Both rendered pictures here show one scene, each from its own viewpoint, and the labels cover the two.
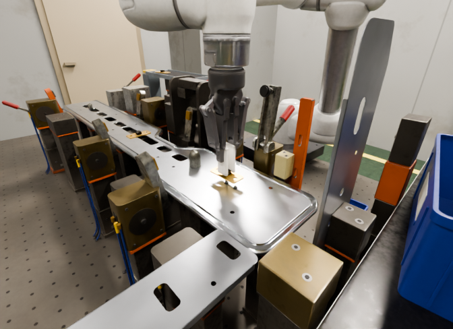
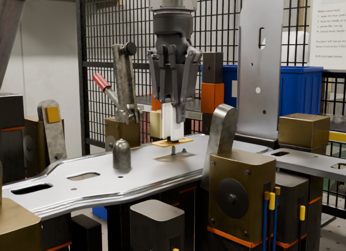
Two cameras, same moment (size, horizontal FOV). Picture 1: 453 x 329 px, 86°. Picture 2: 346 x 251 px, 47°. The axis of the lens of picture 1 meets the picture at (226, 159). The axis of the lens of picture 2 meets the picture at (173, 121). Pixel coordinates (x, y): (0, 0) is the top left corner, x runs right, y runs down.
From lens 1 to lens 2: 93 cm
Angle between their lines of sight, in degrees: 86
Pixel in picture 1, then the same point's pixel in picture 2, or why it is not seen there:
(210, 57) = (189, 0)
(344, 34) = (21, 4)
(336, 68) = (7, 46)
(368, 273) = not seen: hidden behind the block
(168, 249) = (284, 180)
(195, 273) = (312, 160)
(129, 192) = (246, 157)
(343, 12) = not seen: outside the picture
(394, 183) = (220, 97)
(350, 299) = not seen: hidden behind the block
